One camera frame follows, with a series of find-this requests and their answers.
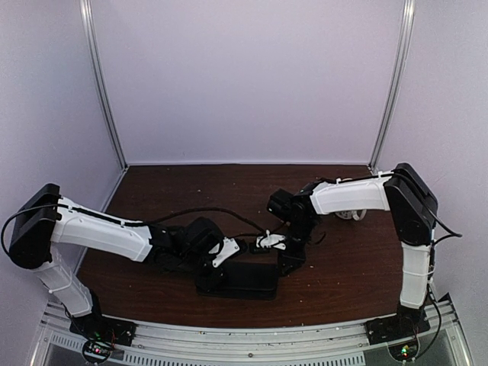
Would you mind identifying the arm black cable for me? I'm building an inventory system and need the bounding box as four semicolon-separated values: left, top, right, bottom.
0;204;268;264
394;171;464;344

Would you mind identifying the aluminium frame post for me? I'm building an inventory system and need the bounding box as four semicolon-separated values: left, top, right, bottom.
368;0;416;173
79;0;128;171

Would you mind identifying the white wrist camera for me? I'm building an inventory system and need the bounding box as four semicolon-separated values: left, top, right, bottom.
208;237;248;268
249;230;286;254

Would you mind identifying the black tool case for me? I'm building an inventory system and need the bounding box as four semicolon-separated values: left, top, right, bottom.
197;262;279;300

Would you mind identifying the right aluminium frame post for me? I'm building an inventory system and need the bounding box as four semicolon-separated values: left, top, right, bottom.
368;0;416;173

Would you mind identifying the left aluminium frame post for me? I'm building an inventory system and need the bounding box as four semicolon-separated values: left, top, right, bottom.
79;0;128;171

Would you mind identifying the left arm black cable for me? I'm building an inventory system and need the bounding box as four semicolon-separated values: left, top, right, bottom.
0;204;268;264

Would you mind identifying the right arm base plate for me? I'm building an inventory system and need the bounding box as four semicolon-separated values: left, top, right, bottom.
364;316;431;345

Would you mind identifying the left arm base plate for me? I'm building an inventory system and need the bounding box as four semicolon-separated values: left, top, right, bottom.
69;314;136;346

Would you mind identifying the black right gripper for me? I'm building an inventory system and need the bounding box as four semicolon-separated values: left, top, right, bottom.
278;218;316;277

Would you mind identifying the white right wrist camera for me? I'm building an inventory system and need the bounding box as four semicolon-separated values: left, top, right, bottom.
249;230;286;254

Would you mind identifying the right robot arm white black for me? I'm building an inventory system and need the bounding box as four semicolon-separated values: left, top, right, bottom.
256;163;438;337

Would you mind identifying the front aluminium rail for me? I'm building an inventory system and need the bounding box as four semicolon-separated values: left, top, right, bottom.
27;299;475;365

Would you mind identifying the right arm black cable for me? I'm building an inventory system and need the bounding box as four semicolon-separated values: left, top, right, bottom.
394;171;464;344

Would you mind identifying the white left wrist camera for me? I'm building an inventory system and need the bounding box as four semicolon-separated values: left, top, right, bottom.
208;237;248;268

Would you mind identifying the white mug yellow inside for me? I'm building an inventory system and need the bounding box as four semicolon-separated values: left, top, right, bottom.
335;210;367;221

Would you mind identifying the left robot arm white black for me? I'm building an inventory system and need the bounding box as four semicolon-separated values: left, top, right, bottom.
5;184;239;339

